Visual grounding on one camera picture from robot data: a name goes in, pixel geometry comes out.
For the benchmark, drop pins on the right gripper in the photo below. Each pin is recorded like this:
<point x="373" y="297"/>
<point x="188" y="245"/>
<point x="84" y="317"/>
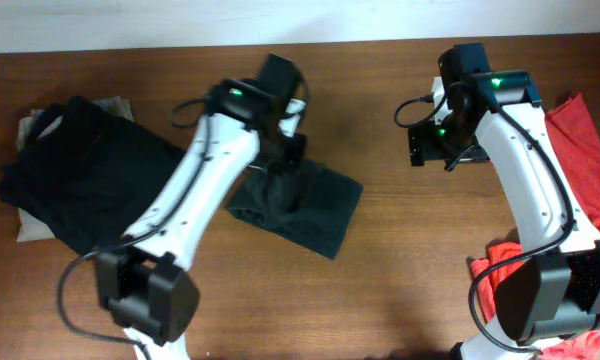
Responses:
<point x="425" y="142"/>

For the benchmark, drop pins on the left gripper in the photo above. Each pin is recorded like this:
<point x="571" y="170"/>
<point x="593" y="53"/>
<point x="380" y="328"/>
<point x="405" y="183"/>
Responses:
<point x="284" y="157"/>

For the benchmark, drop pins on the black Nike t-shirt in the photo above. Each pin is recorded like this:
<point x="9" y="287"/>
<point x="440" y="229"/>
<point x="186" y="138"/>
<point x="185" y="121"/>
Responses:
<point x="311" y="206"/>

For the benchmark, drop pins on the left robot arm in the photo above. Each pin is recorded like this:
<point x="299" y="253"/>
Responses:
<point x="144" y="283"/>

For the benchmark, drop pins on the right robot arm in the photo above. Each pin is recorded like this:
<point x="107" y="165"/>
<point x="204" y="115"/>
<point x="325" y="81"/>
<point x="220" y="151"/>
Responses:
<point x="480" y="115"/>

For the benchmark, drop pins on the red printed t-shirt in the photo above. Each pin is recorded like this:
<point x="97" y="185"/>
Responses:
<point x="576" y="144"/>

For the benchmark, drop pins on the folded black garment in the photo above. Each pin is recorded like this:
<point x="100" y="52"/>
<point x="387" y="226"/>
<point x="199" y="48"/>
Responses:
<point x="88" y="174"/>

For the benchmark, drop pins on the folded beige garment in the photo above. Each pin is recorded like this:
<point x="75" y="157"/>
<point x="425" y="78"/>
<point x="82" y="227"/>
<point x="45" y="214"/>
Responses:
<point x="32" y="229"/>

